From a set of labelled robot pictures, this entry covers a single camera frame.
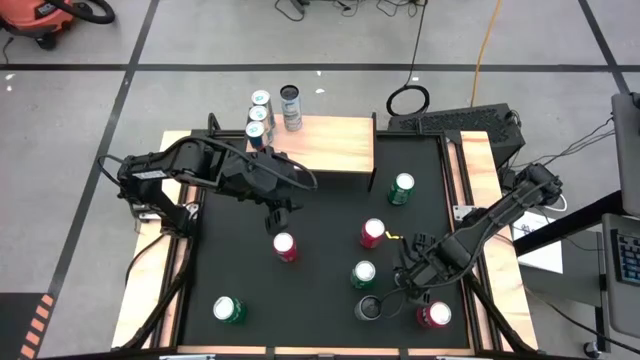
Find black hanging cable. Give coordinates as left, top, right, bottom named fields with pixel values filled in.
left=386, top=0, right=431, bottom=117

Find orange shop vacuum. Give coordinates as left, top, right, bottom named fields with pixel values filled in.
left=0, top=0, right=76, bottom=51

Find black floor cable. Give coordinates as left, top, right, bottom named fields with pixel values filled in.
left=374, top=0, right=426, bottom=19
left=274, top=0, right=311, bottom=22

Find black table mat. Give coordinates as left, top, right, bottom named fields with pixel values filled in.
left=178, top=130, right=471, bottom=350

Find yellow hanging cable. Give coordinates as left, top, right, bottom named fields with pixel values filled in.
left=469, top=0, right=503, bottom=94

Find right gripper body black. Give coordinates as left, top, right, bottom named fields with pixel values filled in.
left=427, top=238, right=469, bottom=290

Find black vacuum hose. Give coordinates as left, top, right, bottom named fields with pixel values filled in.
left=47, top=0, right=117, bottom=25

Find white paper sheet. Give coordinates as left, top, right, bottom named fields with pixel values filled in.
left=512, top=209, right=565, bottom=275

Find black cart beam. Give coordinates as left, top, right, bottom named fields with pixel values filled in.
left=513, top=189, right=626, bottom=257

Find red soda can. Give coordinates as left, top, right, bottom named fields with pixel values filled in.
left=272, top=231, right=300, bottom=264
left=416, top=300, right=453, bottom=329
left=360, top=217, right=387, bottom=250

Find grey monitor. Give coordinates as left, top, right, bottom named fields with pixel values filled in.
left=610, top=91, right=640, bottom=219

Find green soda can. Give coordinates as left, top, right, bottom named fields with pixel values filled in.
left=349, top=259, right=377, bottom=290
left=212, top=295, right=248, bottom=325
left=387, top=172, right=416, bottom=207

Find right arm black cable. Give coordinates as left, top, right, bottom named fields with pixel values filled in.
left=377, top=282, right=409, bottom=321

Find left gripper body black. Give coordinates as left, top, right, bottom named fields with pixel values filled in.
left=219, top=149, right=301, bottom=206

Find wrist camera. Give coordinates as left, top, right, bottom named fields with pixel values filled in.
left=397, top=257, right=431, bottom=287
left=249, top=159, right=291, bottom=194

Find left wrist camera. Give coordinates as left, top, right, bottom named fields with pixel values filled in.
left=249, top=159, right=291, bottom=194

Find grey keyboard console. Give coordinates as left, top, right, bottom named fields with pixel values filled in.
left=599, top=212, right=640, bottom=341

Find orange striped floor mat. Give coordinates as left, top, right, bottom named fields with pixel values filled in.
left=0, top=292, right=56, bottom=360

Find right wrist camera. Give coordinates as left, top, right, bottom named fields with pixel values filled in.
left=397, top=257, right=431, bottom=287

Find small wooden shelf black legs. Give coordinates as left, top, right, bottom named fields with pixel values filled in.
left=241, top=113, right=377, bottom=194

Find white Celsius energy drink can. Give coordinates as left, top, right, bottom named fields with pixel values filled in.
left=353, top=294, right=384, bottom=322
left=279, top=83, right=304, bottom=133

